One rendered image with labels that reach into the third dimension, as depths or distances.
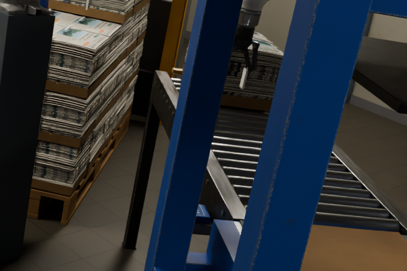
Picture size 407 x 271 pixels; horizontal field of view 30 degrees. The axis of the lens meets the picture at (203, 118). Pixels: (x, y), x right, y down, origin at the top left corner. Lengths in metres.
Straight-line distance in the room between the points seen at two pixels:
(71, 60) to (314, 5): 2.27
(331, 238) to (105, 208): 1.93
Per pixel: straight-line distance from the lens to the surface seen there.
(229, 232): 1.84
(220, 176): 2.14
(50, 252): 3.26
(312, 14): 1.04
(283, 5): 7.09
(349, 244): 1.94
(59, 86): 3.27
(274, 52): 2.80
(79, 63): 3.23
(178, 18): 4.84
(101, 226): 3.53
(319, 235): 1.94
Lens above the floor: 1.58
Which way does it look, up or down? 17 degrees down
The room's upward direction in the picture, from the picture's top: 12 degrees clockwise
